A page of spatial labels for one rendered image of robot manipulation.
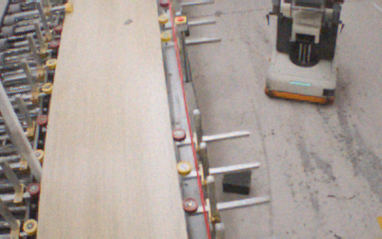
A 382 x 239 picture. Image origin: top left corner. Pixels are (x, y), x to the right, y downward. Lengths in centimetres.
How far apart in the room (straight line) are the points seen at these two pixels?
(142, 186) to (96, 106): 73
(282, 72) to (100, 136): 188
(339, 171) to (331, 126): 49
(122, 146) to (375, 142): 219
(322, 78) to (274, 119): 56
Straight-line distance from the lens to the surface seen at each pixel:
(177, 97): 331
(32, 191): 264
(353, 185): 363
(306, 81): 398
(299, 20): 368
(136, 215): 237
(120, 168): 257
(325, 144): 385
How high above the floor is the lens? 285
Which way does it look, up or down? 47 degrees down
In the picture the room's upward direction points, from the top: 2 degrees counter-clockwise
